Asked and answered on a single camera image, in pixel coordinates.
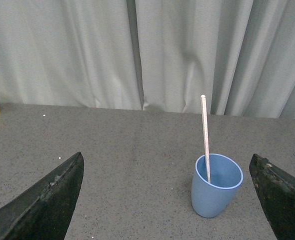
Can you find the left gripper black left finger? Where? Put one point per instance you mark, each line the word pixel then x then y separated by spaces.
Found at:
pixel 44 211

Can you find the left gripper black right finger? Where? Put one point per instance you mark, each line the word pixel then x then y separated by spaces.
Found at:
pixel 275 189

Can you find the white speckled chopstick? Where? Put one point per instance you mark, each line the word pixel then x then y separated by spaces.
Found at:
pixel 205 136

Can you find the blue plastic cup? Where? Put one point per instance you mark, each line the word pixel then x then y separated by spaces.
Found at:
pixel 209 199

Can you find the grey white curtain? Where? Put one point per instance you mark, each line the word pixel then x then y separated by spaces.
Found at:
pixel 152 55

